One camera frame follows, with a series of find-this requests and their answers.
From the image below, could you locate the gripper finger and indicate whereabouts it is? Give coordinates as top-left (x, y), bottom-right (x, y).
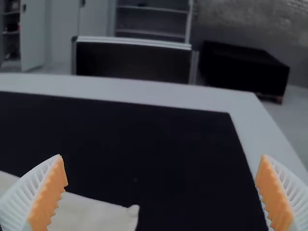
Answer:
top-left (255, 154), bottom-right (308, 231)
top-left (0, 154), bottom-right (69, 231)

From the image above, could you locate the pale towel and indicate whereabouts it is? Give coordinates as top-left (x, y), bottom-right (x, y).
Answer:
top-left (0, 170), bottom-right (140, 231)

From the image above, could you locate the black mat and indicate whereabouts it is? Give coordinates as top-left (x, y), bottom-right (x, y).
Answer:
top-left (0, 90), bottom-right (269, 231)

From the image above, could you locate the black crate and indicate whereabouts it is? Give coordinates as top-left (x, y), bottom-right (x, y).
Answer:
top-left (199, 40), bottom-right (291, 102)

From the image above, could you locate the black framed panel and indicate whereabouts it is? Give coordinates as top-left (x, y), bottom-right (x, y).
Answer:
top-left (71, 35), bottom-right (200, 85)

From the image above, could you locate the grey cupboard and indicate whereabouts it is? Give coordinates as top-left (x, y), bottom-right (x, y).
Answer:
top-left (0, 0), bottom-right (48, 73)
top-left (45, 0), bottom-right (194, 65)

